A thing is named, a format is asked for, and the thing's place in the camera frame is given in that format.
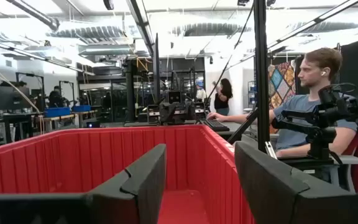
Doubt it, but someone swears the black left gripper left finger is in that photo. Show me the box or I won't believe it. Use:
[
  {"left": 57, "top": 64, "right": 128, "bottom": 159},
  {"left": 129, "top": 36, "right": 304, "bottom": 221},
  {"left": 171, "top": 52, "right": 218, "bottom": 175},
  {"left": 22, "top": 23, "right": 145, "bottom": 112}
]
[{"left": 85, "top": 143, "right": 167, "bottom": 224}]

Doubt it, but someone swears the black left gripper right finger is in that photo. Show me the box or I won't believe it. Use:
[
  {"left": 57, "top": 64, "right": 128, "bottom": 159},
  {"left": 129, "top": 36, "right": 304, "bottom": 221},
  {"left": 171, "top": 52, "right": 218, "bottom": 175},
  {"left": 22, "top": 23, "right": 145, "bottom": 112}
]
[{"left": 234, "top": 141, "right": 354, "bottom": 224}]

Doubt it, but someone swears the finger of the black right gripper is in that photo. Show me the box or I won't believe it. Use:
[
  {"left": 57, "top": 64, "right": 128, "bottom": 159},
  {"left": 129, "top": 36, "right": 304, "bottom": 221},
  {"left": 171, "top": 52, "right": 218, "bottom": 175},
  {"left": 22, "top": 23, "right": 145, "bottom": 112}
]
[
  {"left": 185, "top": 101, "right": 198, "bottom": 124},
  {"left": 158, "top": 103, "right": 171, "bottom": 124}
]

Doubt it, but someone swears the large red plastic bin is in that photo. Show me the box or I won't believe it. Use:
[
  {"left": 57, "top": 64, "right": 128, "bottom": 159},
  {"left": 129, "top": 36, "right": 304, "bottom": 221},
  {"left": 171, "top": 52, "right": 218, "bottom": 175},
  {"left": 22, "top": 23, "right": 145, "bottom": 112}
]
[{"left": 0, "top": 124, "right": 257, "bottom": 224}]

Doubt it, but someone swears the blue plastic bin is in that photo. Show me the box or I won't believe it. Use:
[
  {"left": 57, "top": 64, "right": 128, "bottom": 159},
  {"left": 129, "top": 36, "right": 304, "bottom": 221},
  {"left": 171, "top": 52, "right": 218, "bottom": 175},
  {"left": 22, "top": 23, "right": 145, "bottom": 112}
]
[
  {"left": 71, "top": 105, "right": 92, "bottom": 113},
  {"left": 44, "top": 107, "right": 71, "bottom": 118}
]

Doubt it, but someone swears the person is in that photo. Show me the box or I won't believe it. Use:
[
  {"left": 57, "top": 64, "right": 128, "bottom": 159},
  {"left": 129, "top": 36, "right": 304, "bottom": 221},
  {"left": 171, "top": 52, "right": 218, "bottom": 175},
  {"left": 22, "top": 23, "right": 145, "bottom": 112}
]
[
  {"left": 47, "top": 85, "right": 65, "bottom": 108},
  {"left": 213, "top": 77, "right": 234, "bottom": 116},
  {"left": 195, "top": 80, "right": 207, "bottom": 103},
  {"left": 206, "top": 47, "right": 358, "bottom": 184}
]

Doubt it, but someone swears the black computer keyboard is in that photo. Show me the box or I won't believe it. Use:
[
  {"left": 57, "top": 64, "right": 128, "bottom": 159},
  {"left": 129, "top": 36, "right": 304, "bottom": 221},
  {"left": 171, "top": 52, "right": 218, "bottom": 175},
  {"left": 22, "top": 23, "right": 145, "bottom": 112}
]
[{"left": 202, "top": 119, "right": 231, "bottom": 133}]

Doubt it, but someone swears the grey desk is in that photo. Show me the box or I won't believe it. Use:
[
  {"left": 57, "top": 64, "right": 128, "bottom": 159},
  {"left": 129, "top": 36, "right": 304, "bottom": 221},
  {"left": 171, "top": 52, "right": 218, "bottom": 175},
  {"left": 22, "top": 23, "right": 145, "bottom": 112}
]
[{"left": 216, "top": 121, "right": 279, "bottom": 141}]

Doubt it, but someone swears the grey chair armrest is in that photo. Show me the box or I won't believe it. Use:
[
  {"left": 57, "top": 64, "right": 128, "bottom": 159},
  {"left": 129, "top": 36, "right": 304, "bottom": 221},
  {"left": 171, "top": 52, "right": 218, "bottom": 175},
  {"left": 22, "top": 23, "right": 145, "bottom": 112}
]
[{"left": 278, "top": 154, "right": 358, "bottom": 194}]

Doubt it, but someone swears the colourful patchwork quilt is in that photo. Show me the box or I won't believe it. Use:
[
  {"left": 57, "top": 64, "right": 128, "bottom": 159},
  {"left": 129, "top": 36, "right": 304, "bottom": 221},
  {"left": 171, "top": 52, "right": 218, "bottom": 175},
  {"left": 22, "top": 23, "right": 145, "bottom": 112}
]
[{"left": 267, "top": 61, "right": 297, "bottom": 110}]

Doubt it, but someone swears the black computer monitor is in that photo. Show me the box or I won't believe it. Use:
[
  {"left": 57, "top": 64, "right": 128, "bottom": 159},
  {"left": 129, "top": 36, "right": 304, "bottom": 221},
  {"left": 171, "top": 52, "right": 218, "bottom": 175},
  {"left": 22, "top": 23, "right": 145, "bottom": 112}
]
[{"left": 0, "top": 85, "right": 30, "bottom": 110}]

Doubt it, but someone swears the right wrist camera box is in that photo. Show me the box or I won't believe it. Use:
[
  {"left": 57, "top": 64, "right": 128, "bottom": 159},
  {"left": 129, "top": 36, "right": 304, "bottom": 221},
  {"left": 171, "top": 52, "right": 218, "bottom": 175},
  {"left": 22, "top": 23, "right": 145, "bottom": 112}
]
[{"left": 166, "top": 90, "right": 183, "bottom": 104}]

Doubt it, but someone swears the black aluminium rig frame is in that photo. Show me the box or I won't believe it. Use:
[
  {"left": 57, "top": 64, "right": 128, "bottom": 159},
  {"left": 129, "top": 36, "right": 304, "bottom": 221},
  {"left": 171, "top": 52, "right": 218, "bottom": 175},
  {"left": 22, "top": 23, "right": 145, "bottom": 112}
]
[{"left": 227, "top": 0, "right": 272, "bottom": 154}]

